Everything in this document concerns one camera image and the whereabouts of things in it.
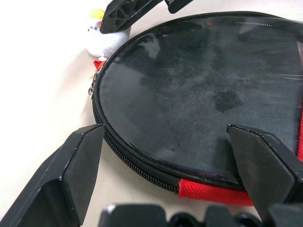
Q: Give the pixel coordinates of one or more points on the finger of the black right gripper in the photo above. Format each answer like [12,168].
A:
[176,4]
[132,11]

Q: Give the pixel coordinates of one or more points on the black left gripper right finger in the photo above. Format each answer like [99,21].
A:
[265,165]

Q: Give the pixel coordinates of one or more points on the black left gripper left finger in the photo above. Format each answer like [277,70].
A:
[54,179]

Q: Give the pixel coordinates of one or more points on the white plush charm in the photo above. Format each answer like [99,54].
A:
[111,43]

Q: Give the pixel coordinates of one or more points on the black racket cover bag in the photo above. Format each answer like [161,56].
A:
[213,192]

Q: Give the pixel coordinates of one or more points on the red zipper pull tab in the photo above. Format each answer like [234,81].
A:
[98,63]

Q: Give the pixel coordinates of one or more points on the metal zipper slider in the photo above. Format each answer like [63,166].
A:
[92,87]

